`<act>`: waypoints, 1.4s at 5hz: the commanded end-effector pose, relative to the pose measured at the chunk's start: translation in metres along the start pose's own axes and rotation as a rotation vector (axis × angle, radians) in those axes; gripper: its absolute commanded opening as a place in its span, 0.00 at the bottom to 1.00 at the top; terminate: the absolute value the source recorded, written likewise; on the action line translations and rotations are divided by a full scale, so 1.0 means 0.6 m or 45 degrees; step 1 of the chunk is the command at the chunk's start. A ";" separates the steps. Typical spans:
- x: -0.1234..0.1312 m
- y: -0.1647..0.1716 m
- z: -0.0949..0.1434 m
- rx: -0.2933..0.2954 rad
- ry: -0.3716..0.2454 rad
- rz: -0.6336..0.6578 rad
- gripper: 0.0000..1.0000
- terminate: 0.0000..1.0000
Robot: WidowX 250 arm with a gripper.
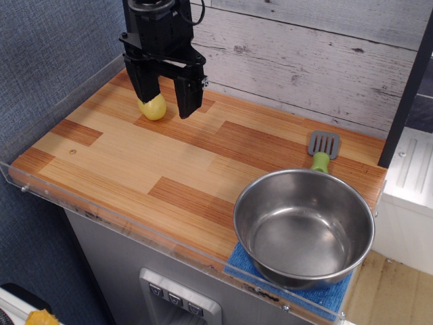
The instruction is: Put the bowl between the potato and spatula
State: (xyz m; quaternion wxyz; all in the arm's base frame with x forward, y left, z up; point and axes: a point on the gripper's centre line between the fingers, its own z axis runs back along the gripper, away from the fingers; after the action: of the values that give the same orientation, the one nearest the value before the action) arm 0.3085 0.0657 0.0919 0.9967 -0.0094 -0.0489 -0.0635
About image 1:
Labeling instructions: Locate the yellow object bottom left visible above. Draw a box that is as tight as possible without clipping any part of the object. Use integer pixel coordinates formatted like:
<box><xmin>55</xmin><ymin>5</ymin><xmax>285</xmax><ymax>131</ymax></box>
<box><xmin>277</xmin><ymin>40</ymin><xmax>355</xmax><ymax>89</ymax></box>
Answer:
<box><xmin>24</xmin><ymin>309</ymin><xmax>60</xmax><ymax>325</ymax></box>

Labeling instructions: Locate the grey cabinet with dispenser panel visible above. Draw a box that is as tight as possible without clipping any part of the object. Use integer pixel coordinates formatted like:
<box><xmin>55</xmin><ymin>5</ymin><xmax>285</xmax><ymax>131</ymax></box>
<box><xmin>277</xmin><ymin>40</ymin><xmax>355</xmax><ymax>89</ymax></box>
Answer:
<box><xmin>66</xmin><ymin>210</ymin><xmax>346</xmax><ymax>324</ymax></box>

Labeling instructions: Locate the stainless steel bowl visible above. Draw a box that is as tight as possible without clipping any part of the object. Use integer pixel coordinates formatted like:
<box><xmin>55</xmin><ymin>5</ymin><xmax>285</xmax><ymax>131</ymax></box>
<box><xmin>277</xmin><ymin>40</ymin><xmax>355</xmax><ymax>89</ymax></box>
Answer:
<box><xmin>233</xmin><ymin>169</ymin><xmax>375</xmax><ymax>290</ymax></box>

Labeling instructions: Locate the clear acrylic table guard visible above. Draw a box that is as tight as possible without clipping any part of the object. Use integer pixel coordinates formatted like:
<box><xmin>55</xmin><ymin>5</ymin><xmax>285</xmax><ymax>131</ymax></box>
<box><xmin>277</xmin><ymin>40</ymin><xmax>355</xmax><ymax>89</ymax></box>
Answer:
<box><xmin>1</xmin><ymin>50</ymin><xmax>386</xmax><ymax>324</ymax></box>

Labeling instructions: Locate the white toy sink unit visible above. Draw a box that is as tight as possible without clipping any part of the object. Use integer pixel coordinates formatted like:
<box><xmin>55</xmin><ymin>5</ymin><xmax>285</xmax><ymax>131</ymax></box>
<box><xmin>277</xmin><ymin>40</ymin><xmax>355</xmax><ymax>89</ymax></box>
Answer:
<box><xmin>372</xmin><ymin>127</ymin><xmax>432</xmax><ymax>274</ymax></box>

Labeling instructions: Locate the grey spatula green handle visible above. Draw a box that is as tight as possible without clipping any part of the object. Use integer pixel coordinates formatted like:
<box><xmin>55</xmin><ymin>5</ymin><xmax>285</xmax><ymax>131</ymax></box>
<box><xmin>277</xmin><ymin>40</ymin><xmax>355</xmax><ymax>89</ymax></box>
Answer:
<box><xmin>308</xmin><ymin>130</ymin><xmax>340</xmax><ymax>173</ymax></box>

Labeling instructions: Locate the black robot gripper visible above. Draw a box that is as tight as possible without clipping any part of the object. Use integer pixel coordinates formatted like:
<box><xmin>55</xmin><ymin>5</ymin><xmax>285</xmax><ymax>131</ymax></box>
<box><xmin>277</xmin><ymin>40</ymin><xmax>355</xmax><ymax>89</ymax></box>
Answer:
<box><xmin>119</xmin><ymin>1</ymin><xmax>206</xmax><ymax>119</ymax></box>

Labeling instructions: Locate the black vertical post right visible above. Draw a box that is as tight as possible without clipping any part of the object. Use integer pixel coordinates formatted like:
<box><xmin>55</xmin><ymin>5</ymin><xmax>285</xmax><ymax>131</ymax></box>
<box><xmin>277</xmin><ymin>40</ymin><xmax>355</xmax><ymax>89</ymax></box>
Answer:
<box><xmin>378</xmin><ymin>13</ymin><xmax>432</xmax><ymax>168</ymax></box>

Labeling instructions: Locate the yellow potato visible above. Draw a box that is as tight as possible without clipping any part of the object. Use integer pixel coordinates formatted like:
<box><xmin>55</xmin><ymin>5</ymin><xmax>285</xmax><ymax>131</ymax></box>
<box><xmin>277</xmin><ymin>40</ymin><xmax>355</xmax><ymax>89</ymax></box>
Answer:
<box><xmin>138</xmin><ymin>93</ymin><xmax>167</xmax><ymax>121</ymax></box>

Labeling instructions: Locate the black white device bottom left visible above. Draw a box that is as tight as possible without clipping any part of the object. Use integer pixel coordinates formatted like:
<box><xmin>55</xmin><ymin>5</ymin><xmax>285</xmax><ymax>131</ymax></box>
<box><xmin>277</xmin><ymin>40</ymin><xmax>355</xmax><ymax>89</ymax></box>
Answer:
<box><xmin>1</xmin><ymin>284</ymin><xmax>52</xmax><ymax>324</ymax></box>

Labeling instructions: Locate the blue microfibre cloth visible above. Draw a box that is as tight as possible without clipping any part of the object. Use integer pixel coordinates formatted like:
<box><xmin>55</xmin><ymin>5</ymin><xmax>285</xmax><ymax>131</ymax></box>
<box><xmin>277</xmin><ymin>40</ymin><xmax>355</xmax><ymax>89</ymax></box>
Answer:
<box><xmin>224</xmin><ymin>243</ymin><xmax>352</xmax><ymax>322</ymax></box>

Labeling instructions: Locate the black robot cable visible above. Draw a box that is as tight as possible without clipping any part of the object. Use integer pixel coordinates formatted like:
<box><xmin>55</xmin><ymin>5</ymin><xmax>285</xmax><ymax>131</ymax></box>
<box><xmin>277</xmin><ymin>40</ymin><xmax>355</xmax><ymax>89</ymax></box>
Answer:
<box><xmin>175</xmin><ymin>0</ymin><xmax>206</xmax><ymax>26</ymax></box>

